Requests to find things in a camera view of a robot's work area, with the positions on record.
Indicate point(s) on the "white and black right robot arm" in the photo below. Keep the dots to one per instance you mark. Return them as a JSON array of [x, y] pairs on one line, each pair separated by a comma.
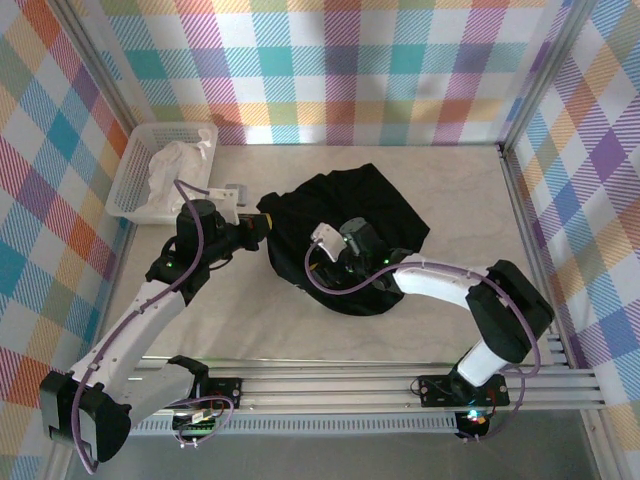
[[440, 285]]

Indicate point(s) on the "crumpled white cloth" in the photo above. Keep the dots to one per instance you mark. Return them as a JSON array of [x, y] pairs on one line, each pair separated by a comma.
[[172, 170]]

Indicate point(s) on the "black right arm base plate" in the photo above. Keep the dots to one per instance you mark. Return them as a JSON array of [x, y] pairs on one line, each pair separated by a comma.
[[435, 392]]

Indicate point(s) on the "wide aluminium mounting rail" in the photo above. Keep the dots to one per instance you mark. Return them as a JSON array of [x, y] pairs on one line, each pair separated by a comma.
[[325, 392]]

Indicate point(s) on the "aluminium frame post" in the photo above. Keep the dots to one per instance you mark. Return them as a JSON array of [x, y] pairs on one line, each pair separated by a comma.
[[102, 65], [542, 75]]

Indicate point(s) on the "aluminium table edge rail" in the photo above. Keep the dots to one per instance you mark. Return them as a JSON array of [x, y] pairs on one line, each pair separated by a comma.
[[511, 175], [125, 250]]

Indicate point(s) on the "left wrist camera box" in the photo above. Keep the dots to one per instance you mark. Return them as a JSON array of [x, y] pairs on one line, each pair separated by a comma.
[[225, 197]]

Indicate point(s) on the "black floral print t-shirt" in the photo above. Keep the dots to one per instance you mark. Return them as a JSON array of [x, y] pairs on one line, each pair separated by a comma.
[[370, 195]]

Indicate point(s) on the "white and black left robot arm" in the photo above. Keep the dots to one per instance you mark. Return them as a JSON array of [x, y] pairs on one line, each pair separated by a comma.
[[145, 315]]

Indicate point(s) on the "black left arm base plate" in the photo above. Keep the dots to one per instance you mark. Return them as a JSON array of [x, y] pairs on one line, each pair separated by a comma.
[[227, 392]]

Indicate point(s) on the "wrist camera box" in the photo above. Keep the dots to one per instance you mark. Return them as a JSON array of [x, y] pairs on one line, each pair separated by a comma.
[[225, 197], [327, 237]]

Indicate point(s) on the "white perforated plastic basket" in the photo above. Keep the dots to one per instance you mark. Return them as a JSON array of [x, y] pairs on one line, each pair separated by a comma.
[[127, 180]]

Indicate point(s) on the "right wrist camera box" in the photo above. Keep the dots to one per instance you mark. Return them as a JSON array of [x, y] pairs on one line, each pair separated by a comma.
[[327, 237]]

